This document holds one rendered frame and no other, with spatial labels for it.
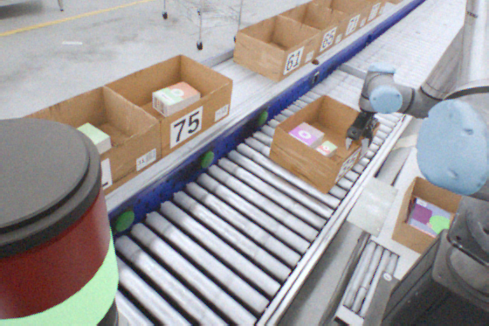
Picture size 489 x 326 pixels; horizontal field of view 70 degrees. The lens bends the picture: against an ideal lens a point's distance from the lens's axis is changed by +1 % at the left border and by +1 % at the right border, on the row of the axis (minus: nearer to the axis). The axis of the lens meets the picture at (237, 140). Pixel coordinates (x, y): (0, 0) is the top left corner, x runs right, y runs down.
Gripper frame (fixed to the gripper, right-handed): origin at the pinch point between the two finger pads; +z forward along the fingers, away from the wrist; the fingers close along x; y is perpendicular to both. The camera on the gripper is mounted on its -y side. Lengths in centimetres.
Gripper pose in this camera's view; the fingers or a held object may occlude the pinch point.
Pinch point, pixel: (354, 151)
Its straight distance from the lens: 149.2
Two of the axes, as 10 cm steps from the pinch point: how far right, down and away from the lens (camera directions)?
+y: 6.0, -4.5, 6.6
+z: -0.4, 8.1, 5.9
